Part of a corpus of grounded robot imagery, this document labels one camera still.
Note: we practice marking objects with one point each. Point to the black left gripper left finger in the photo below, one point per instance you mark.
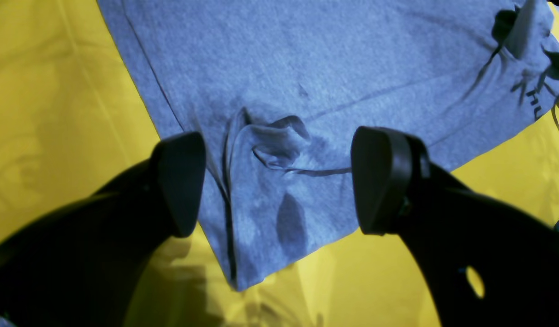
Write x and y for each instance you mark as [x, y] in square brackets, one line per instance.
[79, 265]

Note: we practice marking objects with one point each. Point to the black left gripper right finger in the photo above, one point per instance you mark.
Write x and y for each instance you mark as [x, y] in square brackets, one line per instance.
[486, 264]

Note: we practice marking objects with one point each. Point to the grey t-shirt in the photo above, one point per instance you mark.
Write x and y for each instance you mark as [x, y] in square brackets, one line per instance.
[277, 89]

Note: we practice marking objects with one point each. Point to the yellow table cloth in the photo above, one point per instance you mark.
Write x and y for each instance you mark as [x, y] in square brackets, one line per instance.
[71, 119]

